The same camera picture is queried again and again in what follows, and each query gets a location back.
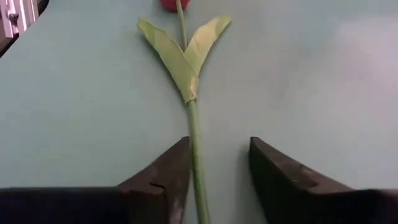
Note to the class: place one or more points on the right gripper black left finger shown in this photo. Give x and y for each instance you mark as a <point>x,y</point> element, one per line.
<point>93,205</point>

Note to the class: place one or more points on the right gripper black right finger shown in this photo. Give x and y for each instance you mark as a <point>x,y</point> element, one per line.
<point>311,199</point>

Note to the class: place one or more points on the red artificial tulip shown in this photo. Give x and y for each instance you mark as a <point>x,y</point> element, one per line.
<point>194,124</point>

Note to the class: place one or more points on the green table mat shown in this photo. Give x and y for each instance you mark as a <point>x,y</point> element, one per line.
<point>311,93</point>

